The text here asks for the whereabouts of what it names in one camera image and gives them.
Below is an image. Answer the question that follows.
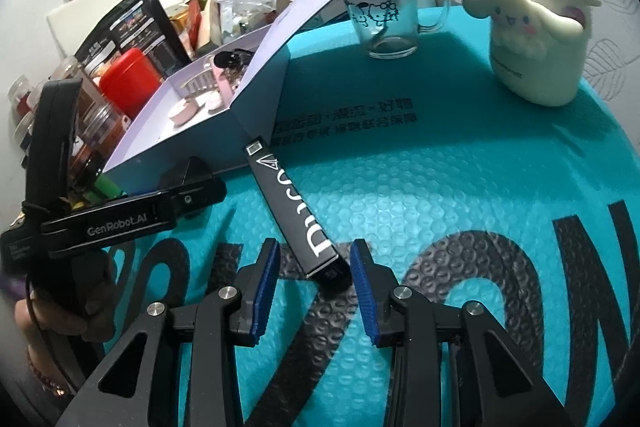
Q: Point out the black hair clip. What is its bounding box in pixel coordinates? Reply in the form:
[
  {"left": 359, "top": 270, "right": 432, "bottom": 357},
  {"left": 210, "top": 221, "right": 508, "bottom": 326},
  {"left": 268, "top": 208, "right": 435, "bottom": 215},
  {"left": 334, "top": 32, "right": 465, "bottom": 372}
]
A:
[{"left": 212, "top": 49, "right": 256, "bottom": 70}]

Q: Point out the black snack bag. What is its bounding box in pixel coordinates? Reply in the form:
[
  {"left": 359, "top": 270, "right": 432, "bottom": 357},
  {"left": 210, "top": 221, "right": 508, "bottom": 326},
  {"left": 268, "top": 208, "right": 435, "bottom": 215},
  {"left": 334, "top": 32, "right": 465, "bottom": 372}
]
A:
[{"left": 74, "top": 0, "right": 193, "bottom": 82}]

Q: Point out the white cartoon dog bottle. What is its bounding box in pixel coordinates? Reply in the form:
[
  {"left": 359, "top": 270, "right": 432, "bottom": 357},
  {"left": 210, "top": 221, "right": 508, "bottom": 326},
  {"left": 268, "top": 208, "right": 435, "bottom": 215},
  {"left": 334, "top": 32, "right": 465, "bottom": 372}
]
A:
[{"left": 462, "top": 0, "right": 603, "bottom": 108}]

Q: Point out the white board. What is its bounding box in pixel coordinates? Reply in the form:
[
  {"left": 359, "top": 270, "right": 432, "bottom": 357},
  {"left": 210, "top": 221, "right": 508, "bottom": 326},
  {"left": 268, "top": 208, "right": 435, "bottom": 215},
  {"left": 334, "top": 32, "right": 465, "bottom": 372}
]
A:
[{"left": 46, "top": 0, "right": 176, "bottom": 58}]

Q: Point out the person's left hand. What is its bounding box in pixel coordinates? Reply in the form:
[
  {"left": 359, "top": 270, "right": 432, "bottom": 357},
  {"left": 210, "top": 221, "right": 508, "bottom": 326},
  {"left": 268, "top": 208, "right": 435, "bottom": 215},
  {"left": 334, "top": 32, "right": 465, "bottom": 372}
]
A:
[{"left": 14, "top": 252, "right": 121, "bottom": 345}]

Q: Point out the cluster of clear spice jars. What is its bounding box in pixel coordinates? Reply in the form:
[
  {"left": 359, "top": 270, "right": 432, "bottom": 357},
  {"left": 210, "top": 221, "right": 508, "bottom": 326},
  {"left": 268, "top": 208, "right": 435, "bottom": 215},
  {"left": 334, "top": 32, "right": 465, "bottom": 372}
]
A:
[{"left": 7, "top": 57, "right": 131, "bottom": 188}]

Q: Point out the long black printed box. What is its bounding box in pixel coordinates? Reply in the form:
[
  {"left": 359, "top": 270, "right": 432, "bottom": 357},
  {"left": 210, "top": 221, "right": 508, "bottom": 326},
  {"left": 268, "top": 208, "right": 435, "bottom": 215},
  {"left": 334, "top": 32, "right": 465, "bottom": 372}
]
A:
[{"left": 243, "top": 137, "right": 352, "bottom": 292}]

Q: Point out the glass mug with cat print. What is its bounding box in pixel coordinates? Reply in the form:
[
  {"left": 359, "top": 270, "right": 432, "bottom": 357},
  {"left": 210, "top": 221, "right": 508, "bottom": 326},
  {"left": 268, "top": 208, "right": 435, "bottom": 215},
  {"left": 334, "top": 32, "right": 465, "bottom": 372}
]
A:
[{"left": 345, "top": 0, "right": 453, "bottom": 60}]

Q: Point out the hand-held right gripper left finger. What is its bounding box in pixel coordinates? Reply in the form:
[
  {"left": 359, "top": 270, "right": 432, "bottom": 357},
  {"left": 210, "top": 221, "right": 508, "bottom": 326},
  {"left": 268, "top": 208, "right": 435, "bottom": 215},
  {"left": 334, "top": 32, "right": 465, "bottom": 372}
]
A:
[{"left": 52, "top": 238, "right": 281, "bottom": 427}]

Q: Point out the white leaf pattern chair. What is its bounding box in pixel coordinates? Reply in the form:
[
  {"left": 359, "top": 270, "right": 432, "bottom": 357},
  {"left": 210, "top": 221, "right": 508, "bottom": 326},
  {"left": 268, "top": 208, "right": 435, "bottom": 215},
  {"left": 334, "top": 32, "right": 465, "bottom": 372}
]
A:
[{"left": 575, "top": 0, "right": 640, "bottom": 118}]

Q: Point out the teal bubble mailer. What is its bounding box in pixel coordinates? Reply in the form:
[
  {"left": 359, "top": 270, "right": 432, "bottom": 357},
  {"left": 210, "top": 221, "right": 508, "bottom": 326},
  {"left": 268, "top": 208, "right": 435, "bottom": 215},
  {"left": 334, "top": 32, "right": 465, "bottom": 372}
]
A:
[{"left": 100, "top": 2, "right": 640, "bottom": 427}]

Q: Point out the red canister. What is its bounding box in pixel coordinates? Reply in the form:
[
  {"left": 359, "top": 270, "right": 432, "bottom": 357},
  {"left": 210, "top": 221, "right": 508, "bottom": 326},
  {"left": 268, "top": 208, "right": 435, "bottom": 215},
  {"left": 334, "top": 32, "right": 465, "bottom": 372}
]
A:
[{"left": 98, "top": 48, "right": 162, "bottom": 120}]

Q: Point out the lavender cardboard box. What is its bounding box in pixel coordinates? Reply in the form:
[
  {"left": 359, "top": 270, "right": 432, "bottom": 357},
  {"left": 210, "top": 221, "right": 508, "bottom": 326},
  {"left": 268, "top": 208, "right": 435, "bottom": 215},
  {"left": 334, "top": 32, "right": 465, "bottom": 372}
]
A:
[{"left": 102, "top": 0, "right": 501, "bottom": 198}]

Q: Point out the beaded bracelet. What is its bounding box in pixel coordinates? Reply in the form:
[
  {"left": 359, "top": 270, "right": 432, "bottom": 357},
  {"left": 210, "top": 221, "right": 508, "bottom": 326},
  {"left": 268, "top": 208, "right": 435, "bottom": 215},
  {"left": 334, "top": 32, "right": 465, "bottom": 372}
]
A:
[{"left": 27, "top": 347, "right": 71, "bottom": 400}]

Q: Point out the person's left forearm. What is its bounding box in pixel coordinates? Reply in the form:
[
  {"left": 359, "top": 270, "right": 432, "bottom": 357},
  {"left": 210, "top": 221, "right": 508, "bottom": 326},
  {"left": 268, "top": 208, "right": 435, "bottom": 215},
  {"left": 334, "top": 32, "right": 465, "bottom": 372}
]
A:
[{"left": 15, "top": 329, "right": 81, "bottom": 408}]

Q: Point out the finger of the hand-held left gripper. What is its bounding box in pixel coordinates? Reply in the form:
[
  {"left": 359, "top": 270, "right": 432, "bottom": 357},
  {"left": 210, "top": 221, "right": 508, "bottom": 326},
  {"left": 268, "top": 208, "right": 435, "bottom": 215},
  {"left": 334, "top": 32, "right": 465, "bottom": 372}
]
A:
[
  {"left": 159, "top": 179, "right": 227, "bottom": 228},
  {"left": 160, "top": 157, "right": 215, "bottom": 194}
]

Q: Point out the pink round compact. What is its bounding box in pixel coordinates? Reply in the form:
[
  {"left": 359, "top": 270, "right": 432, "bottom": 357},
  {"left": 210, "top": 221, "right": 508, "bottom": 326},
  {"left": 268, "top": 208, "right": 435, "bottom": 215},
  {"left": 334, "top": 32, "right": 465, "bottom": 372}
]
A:
[{"left": 167, "top": 99, "right": 206, "bottom": 125}]

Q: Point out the green marker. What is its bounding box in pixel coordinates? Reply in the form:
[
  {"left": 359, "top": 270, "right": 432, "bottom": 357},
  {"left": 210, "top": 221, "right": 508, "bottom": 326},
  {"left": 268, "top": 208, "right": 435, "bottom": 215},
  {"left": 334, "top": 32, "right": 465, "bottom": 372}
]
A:
[{"left": 92, "top": 174, "right": 126, "bottom": 202}]

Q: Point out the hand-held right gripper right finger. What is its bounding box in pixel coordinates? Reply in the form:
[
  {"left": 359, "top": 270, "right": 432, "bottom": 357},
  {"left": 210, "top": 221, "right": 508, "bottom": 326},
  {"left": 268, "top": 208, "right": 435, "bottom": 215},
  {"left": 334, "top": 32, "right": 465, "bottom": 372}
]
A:
[{"left": 350, "top": 238, "right": 576, "bottom": 427}]

